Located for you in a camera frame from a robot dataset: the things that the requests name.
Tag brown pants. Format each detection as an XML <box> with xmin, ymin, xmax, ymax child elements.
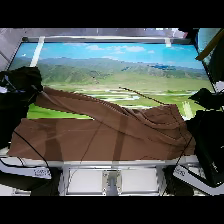
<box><xmin>7</xmin><ymin>85</ymin><xmax>198</xmax><ymax>163</ymax></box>

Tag silver frame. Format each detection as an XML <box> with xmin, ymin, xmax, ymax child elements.
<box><xmin>0</xmin><ymin>34</ymin><xmax>224</xmax><ymax>197</ymax></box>

